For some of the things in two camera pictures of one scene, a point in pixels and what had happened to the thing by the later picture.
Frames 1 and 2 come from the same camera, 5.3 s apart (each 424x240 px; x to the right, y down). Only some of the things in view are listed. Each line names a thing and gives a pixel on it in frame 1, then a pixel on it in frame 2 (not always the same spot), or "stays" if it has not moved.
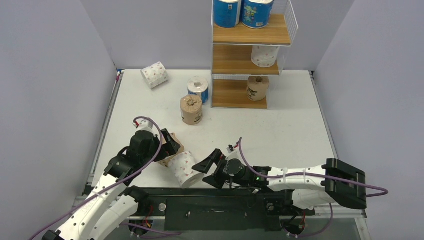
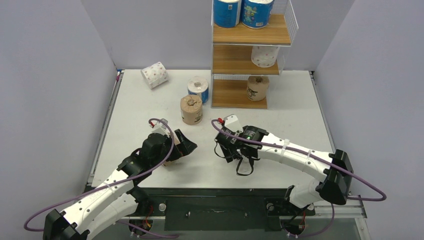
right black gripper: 216,170 -> 230,149
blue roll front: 226,13 stays
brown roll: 191,109 stays
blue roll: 256,14 stays
